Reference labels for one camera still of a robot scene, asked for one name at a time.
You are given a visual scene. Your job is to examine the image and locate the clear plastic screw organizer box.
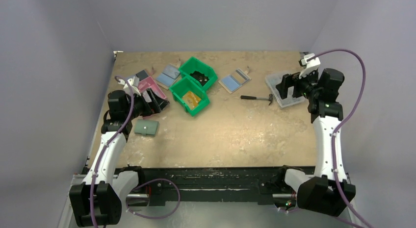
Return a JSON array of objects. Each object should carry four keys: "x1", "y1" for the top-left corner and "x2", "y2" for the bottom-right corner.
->
[{"x1": 265, "y1": 73, "x2": 306, "y2": 108}]

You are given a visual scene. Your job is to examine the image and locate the black parts in bin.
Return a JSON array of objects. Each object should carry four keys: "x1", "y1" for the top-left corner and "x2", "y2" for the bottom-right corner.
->
[{"x1": 190, "y1": 71, "x2": 209, "y2": 86}]

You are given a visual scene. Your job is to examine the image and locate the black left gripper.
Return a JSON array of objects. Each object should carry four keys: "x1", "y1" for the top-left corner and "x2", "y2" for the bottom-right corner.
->
[{"x1": 124, "y1": 88, "x2": 168, "y2": 120}]

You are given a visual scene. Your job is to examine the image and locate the beige leather card holder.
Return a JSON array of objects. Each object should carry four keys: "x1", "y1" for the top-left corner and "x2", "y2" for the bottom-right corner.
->
[{"x1": 218, "y1": 66, "x2": 251, "y2": 94}]

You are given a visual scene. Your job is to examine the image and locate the green closed card holder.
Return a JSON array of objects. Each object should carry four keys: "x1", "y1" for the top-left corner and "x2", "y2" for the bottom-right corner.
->
[{"x1": 133, "y1": 119, "x2": 159, "y2": 136}]

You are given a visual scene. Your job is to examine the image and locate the green bin with black parts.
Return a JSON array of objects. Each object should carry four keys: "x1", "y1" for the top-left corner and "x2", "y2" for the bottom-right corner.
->
[{"x1": 179, "y1": 56, "x2": 218, "y2": 91}]

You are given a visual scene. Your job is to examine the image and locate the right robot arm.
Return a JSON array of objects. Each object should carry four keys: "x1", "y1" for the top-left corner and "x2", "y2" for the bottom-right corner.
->
[{"x1": 271, "y1": 68, "x2": 356, "y2": 217}]

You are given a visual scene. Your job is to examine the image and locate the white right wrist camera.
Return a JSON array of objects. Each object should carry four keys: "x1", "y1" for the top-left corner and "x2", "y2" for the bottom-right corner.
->
[{"x1": 299, "y1": 53, "x2": 321, "y2": 79}]

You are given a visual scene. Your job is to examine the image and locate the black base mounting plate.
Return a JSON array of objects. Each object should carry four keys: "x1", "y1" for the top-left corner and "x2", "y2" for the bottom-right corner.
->
[{"x1": 113, "y1": 167, "x2": 308, "y2": 207}]

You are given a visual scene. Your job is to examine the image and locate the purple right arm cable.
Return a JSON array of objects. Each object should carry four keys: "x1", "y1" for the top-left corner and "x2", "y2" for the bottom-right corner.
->
[{"x1": 278, "y1": 49, "x2": 374, "y2": 228}]

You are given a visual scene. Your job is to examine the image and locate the yellow card in bin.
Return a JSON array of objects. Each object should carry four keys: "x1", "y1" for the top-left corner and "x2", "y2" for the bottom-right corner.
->
[{"x1": 182, "y1": 91, "x2": 201, "y2": 110}]

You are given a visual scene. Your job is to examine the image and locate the green bin with yellow card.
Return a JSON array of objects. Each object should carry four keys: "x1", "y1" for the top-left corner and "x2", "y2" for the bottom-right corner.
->
[{"x1": 169, "y1": 77, "x2": 210, "y2": 117}]

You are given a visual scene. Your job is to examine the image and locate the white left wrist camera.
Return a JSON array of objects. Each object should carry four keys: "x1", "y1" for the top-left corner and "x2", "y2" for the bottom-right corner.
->
[{"x1": 123, "y1": 76, "x2": 141, "y2": 96}]

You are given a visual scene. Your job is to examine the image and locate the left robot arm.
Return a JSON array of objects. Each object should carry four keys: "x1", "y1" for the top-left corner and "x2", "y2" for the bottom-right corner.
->
[{"x1": 69, "y1": 88, "x2": 169, "y2": 227}]

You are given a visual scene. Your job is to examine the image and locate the black handled claw hammer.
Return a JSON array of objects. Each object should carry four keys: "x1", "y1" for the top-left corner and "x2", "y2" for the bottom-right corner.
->
[{"x1": 240, "y1": 94, "x2": 274, "y2": 105}]

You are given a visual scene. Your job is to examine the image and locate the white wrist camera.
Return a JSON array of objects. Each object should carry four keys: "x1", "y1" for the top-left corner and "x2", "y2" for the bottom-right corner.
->
[
  {"x1": 123, "y1": 76, "x2": 141, "y2": 96},
  {"x1": 299, "y1": 53, "x2": 321, "y2": 79}
]

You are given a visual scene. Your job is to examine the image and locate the pink box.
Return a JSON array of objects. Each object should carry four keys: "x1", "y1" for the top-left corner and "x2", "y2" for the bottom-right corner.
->
[{"x1": 138, "y1": 76, "x2": 167, "y2": 100}]

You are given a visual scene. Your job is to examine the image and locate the aluminium front frame rail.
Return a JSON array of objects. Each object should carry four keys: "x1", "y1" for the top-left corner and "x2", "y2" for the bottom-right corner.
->
[{"x1": 56, "y1": 174, "x2": 363, "y2": 228}]

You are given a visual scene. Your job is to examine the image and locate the light blue open card holder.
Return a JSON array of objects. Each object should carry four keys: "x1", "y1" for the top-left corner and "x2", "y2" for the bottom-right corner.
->
[{"x1": 155, "y1": 64, "x2": 180, "y2": 90}]

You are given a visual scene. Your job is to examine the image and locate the blue grey open card holder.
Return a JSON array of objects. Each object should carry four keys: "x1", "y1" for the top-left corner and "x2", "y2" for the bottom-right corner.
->
[{"x1": 130, "y1": 70, "x2": 151, "y2": 81}]

